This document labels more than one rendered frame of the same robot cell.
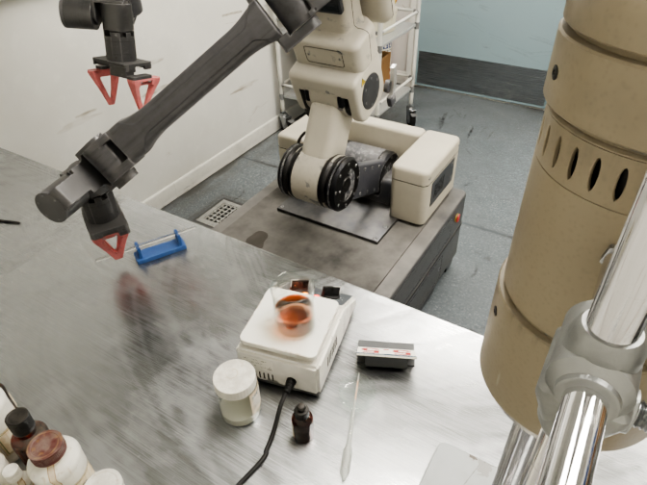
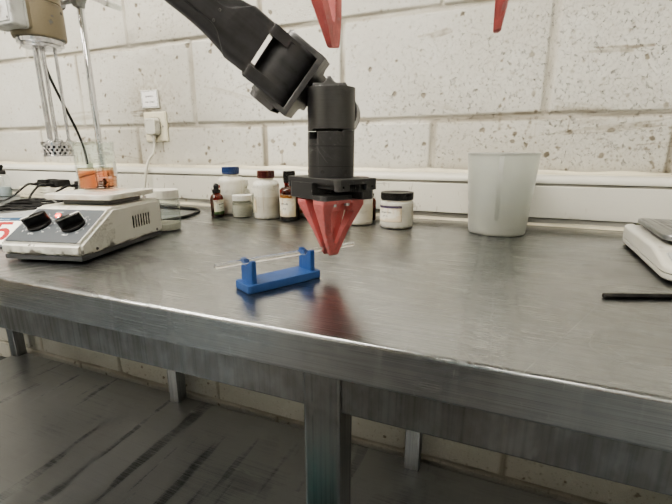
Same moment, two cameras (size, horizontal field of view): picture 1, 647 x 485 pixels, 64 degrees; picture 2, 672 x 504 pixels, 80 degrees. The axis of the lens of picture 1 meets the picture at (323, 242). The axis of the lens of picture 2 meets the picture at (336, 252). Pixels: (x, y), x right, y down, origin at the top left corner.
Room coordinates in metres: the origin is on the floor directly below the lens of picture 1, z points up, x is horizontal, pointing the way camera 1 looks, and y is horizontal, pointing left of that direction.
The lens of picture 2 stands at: (1.29, 0.31, 0.90)
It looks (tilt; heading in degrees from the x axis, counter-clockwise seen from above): 14 degrees down; 169
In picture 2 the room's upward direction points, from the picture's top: straight up
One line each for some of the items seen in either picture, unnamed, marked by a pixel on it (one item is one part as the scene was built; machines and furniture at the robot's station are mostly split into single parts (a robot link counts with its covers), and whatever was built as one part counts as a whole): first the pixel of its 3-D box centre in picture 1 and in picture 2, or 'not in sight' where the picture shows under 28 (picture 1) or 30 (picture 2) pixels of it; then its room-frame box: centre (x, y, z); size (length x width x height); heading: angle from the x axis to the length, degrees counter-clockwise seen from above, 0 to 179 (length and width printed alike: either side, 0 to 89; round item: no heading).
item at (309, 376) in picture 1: (298, 328); (95, 221); (0.57, 0.04, 0.79); 0.22 x 0.13 x 0.08; 160
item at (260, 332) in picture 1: (291, 321); (102, 193); (0.54, 0.05, 0.83); 0.12 x 0.12 x 0.01; 70
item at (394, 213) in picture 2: not in sight; (396, 209); (0.50, 0.59, 0.79); 0.07 x 0.07 x 0.07
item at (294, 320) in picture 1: (296, 306); (94, 167); (0.53, 0.04, 0.88); 0.07 x 0.06 x 0.08; 132
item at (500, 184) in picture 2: not in sight; (499, 193); (0.61, 0.75, 0.82); 0.18 x 0.13 x 0.15; 146
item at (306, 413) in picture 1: (302, 420); not in sight; (0.41, 0.04, 0.79); 0.03 x 0.03 x 0.07
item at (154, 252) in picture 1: (159, 245); (279, 268); (0.82, 0.33, 0.77); 0.10 x 0.03 x 0.04; 118
